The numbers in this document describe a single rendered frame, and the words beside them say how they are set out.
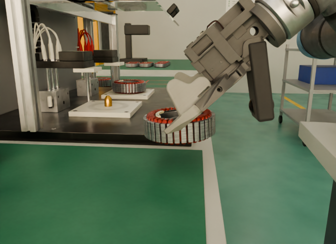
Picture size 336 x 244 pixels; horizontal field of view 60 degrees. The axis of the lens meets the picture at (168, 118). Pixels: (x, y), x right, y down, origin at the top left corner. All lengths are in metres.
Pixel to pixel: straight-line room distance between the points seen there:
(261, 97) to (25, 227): 0.33
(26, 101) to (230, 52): 0.39
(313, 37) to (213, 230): 0.37
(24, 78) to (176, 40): 5.53
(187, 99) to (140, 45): 5.78
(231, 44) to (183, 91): 0.10
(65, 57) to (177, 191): 0.48
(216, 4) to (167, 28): 1.04
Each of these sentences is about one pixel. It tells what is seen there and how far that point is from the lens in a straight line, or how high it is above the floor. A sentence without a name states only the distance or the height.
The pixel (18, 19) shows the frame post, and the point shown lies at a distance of 0.61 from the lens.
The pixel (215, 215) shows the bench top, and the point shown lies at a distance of 0.35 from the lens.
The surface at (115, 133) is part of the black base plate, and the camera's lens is 0.57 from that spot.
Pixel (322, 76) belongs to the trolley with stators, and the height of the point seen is 0.63.
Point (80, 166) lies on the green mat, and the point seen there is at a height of 0.75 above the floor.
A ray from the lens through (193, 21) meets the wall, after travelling 6.06.
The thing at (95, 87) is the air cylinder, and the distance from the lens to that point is 1.04.
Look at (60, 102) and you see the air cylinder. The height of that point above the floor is 0.79.
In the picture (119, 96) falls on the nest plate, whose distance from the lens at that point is 0.93.
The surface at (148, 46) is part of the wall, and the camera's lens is 6.13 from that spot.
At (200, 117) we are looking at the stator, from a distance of 0.42.
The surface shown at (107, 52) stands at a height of 0.91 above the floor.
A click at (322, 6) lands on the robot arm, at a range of 0.45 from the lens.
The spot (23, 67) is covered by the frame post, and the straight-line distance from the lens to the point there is 0.61.
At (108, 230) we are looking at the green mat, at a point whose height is 0.75.
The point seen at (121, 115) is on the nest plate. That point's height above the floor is 0.78.
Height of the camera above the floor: 0.93
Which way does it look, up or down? 14 degrees down
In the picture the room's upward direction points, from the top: straight up
